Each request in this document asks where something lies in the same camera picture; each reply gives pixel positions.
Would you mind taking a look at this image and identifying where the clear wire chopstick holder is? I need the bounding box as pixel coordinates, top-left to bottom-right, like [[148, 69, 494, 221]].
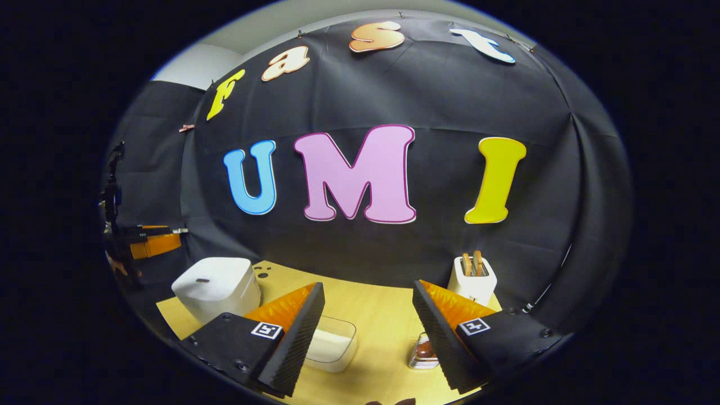
[[408, 332, 441, 370]]

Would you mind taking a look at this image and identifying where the white rice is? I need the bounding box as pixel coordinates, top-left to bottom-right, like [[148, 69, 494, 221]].
[[307, 328, 353, 364]]

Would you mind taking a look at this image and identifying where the white toaster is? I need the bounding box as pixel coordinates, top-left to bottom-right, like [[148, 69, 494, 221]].
[[447, 256, 498, 307]]

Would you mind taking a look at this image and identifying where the thin white cable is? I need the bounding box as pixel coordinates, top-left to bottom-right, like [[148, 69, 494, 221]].
[[523, 245, 573, 314]]

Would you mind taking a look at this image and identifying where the black backdrop cloth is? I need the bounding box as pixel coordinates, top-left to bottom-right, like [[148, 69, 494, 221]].
[[101, 14, 633, 338]]

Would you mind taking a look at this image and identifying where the clear plastic rice box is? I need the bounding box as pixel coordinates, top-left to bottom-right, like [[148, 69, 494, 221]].
[[304, 315, 358, 374]]

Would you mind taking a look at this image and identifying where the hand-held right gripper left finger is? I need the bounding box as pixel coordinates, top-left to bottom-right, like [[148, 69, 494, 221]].
[[180, 281, 326, 399]]

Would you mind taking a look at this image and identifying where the white rice cooker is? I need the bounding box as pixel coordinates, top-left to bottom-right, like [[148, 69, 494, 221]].
[[172, 257, 262, 325]]

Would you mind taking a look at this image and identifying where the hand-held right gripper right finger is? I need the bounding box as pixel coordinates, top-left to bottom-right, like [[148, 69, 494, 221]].
[[412, 280, 566, 394]]

